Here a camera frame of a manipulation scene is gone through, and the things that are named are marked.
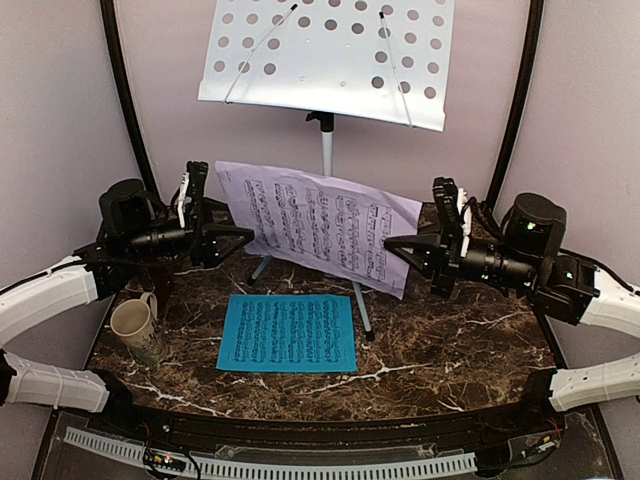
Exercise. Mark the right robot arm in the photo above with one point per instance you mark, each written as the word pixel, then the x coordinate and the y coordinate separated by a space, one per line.
pixel 524 257

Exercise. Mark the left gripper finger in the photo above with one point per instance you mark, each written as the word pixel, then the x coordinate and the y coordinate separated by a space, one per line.
pixel 217 212
pixel 221 241

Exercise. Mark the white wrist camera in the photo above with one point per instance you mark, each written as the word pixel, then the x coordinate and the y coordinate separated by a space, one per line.
pixel 463 214
pixel 183 195

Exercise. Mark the brown wooden metronome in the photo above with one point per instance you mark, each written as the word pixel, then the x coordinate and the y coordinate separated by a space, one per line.
pixel 157 281

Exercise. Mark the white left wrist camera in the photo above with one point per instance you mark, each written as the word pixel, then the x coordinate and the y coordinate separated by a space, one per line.
pixel 183 195

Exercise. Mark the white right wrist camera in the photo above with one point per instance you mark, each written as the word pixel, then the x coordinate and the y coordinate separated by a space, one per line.
pixel 463 214

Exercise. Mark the purple sheet music page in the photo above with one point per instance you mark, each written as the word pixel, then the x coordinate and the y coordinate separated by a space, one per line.
pixel 324 223

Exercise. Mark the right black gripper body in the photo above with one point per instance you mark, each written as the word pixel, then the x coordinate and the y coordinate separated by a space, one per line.
pixel 447 267

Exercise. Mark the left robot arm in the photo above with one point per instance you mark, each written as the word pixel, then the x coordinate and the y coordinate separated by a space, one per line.
pixel 138 232

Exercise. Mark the grey slotted cable duct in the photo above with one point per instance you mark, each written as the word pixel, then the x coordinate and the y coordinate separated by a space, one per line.
pixel 167 463

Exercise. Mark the blue sheet music page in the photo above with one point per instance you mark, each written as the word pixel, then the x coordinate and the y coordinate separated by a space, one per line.
pixel 288 334

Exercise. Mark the white perforated music stand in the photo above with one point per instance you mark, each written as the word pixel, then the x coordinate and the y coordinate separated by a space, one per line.
pixel 380 60

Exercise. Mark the cream ceramic mug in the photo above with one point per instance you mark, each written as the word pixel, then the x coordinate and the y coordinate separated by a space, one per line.
pixel 134 322

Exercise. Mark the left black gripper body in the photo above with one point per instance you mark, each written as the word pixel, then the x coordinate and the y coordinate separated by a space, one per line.
pixel 144 242

